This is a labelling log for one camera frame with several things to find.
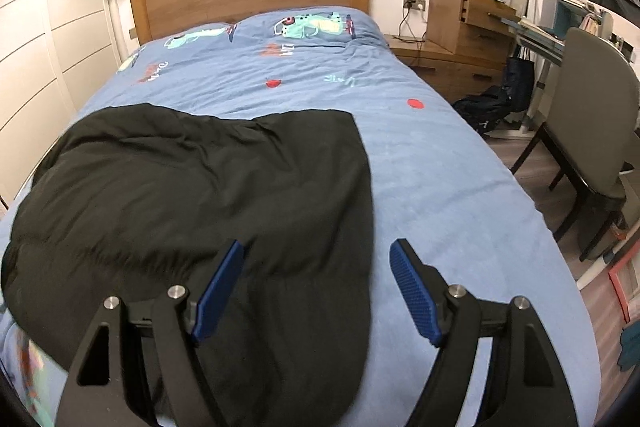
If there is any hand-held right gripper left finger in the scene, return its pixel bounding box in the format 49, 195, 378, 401
55, 239, 245, 427

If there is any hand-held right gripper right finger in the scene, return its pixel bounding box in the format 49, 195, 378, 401
389, 238, 581, 427

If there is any black puffer jacket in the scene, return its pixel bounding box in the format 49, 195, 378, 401
0, 103, 376, 427

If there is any bed with blue sheet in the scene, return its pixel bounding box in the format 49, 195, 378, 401
0, 7, 601, 427

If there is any black backpack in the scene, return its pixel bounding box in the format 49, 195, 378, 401
452, 84, 513, 138

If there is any wooden nightstand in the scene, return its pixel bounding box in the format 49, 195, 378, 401
389, 34, 507, 104

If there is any teal cloth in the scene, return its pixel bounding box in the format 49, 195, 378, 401
619, 324, 640, 370

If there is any dark blue bag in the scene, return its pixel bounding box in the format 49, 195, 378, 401
501, 49, 537, 112

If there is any grey chair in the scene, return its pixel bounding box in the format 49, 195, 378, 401
510, 27, 640, 263

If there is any wooden drawer cabinet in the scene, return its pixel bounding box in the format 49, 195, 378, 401
427, 0, 518, 55

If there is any glass desk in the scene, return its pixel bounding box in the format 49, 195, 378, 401
500, 14, 640, 138

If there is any white wardrobe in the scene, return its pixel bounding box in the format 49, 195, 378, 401
0, 0, 123, 208

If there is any red frame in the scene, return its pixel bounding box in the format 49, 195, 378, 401
607, 252, 640, 323

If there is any black cable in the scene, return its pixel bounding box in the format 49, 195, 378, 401
397, 7, 426, 58

